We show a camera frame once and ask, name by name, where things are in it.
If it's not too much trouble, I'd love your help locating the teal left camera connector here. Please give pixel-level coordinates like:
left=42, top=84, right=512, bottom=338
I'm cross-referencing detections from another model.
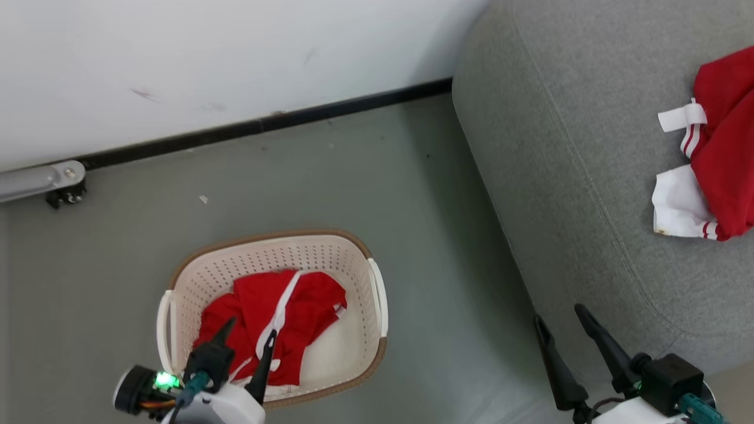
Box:
left=176, top=371, right=211, bottom=408

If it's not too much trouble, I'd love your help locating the black baseboard strip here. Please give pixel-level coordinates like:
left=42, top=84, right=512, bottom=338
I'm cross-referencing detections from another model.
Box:
left=75, top=78, right=454, bottom=173

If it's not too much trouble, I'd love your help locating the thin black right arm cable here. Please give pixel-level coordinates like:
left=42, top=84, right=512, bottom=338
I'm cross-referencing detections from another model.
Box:
left=588, top=397, right=626, bottom=422

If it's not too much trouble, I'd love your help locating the grey fabric sofa seat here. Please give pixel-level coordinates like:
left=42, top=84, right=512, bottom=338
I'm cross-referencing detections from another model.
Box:
left=452, top=0, right=754, bottom=383

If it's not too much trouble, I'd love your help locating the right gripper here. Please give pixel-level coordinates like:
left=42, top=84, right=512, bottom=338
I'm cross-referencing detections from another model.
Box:
left=533, top=304, right=690, bottom=424

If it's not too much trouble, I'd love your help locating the red shorts white side stripe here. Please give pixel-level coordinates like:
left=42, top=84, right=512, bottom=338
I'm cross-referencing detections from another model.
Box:
left=193, top=269, right=348, bottom=387

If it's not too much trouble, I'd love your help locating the red jersey white striped trim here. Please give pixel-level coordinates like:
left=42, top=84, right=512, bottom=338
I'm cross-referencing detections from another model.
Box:
left=651, top=46, right=754, bottom=242

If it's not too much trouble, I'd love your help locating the teal right camera connector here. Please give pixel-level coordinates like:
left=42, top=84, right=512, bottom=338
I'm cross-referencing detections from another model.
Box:
left=677, top=393, right=725, bottom=424

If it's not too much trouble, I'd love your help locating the grey metal bar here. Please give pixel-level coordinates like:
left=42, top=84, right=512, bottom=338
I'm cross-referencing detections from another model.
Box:
left=0, top=160, right=87, bottom=204

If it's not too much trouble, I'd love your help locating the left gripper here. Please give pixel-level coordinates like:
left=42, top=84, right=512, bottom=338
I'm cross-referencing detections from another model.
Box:
left=113, top=317, right=277, bottom=424

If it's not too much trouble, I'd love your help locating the teal camera connector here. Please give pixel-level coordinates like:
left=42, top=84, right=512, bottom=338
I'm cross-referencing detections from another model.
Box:
left=176, top=371, right=211, bottom=408
left=677, top=393, right=725, bottom=424

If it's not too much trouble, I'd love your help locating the small black caster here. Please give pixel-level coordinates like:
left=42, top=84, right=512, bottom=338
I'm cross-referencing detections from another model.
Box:
left=46, top=180, right=88, bottom=210

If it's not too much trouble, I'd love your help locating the white perforated basket brown rim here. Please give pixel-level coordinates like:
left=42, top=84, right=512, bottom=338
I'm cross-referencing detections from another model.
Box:
left=156, top=228, right=389, bottom=410

